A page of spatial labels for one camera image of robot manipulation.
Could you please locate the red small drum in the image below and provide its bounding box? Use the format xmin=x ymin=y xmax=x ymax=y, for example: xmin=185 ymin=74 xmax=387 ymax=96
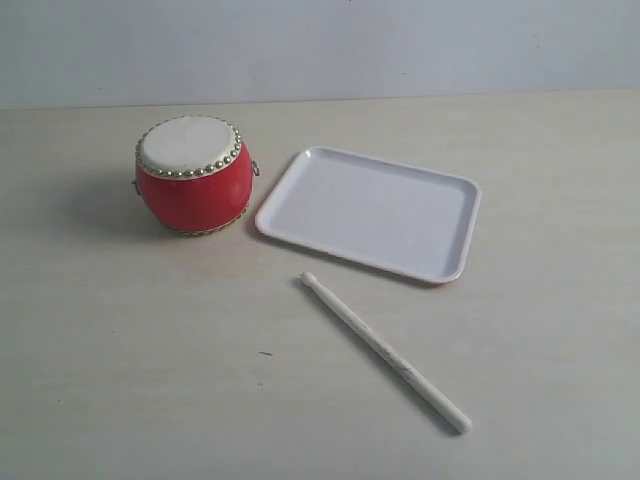
xmin=134 ymin=115 xmax=260 ymax=235

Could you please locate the white rectangular plastic tray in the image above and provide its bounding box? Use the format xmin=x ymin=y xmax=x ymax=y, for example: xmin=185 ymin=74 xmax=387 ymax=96
xmin=255 ymin=146 xmax=482 ymax=285

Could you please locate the white drumstick right one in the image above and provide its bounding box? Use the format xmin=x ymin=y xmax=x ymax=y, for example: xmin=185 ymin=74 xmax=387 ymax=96
xmin=300 ymin=272 xmax=472 ymax=434

